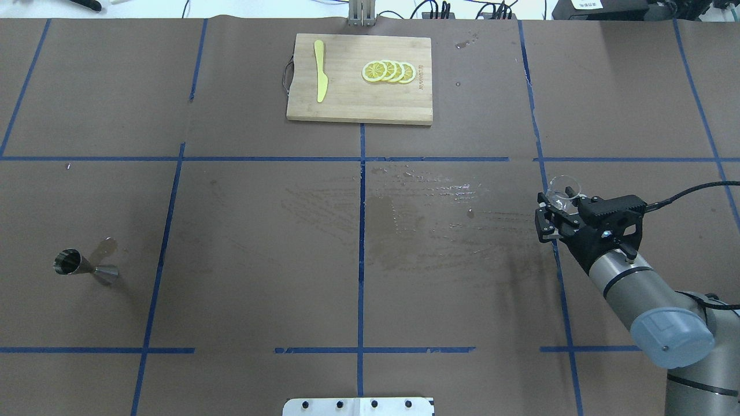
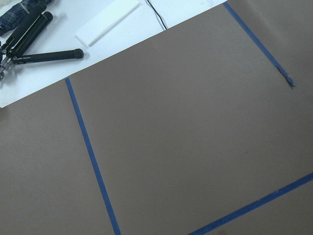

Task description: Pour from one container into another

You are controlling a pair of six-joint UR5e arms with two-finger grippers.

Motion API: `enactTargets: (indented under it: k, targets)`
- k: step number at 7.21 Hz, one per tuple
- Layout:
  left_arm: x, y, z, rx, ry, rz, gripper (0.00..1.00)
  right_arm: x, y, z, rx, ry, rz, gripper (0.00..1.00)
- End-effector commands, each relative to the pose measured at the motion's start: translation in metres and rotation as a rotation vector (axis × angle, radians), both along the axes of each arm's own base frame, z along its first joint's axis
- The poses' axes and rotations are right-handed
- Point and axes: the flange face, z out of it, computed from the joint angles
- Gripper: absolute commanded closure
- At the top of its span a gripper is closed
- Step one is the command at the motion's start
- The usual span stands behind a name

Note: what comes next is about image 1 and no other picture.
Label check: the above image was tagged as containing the bamboo cutting board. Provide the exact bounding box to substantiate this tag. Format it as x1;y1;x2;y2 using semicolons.
286;34;434;126

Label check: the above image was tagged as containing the aluminium frame post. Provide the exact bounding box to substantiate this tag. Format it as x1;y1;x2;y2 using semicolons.
347;0;377;27

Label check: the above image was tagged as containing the black tool on desk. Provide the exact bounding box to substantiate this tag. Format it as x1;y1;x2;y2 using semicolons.
71;0;103;13

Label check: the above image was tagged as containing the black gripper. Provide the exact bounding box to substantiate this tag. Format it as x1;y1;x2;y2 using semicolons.
535;184;648;274

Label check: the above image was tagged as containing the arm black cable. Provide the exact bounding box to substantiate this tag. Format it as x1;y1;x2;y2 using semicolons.
645;181;740;211

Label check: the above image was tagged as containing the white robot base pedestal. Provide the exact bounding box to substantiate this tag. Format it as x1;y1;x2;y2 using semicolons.
281;397;435;415

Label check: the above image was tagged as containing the black box with label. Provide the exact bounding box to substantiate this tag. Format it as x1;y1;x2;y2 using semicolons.
552;1;678;21

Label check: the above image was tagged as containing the clear glass measuring cup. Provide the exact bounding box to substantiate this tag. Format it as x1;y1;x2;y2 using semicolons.
545;176;582;211

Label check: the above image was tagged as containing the yellow plastic knife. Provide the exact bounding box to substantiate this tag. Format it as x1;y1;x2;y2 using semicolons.
313;39;330;103

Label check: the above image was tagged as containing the steel jigger shaker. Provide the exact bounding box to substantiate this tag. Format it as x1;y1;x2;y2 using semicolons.
53;248;121;286

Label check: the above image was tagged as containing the lemon slice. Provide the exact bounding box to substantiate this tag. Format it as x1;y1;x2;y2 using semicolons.
397;62;417;84
382;59;400;82
389;61;405;83
361;60;388;83

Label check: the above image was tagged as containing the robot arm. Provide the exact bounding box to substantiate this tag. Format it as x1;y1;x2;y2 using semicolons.
535;181;739;415

